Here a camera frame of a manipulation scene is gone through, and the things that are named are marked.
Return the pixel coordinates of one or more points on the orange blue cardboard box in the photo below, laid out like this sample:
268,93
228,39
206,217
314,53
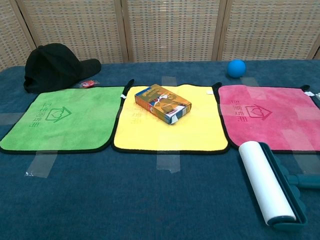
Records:
162,102

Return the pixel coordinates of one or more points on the yellow microfiber cloth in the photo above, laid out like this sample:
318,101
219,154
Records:
172,135

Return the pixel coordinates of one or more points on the dark blue carpet table cover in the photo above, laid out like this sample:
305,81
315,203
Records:
140,195

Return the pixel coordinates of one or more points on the green microfiber cloth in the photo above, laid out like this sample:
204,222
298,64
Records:
75,125

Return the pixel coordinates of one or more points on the pink microfiber cloth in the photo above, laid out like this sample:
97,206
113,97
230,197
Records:
272,117

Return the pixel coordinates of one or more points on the small red wrapped candy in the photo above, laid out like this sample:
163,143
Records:
88,84

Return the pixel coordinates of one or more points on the blue rubber ball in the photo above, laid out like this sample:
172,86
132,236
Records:
236,69

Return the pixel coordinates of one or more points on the woven folding screen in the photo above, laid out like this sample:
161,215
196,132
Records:
160,27

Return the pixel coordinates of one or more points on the black baseball cap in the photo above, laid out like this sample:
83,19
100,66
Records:
55,67

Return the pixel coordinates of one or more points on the white teal lint roller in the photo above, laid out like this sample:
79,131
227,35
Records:
265,180

